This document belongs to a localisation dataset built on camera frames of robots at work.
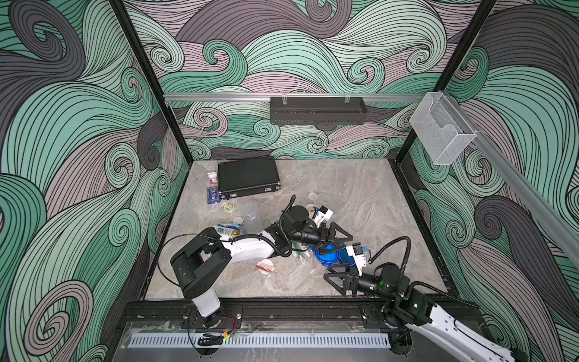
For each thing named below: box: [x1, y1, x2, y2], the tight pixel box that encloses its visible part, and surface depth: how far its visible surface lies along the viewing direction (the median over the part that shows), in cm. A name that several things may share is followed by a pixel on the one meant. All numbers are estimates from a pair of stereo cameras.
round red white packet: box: [255, 258, 276, 279], surface depth 86 cm
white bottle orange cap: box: [216, 227, 241, 237], surface depth 92 cm
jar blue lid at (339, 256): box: [315, 243, 356, 268], surface depth 74 cm
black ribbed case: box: [217, 156, 282, 200], surface depth 107 cm
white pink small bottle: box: [206, 171, 218, 188], surface depth 110 cm
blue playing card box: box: [207, 187, 221, 205], surface depth 106 cm
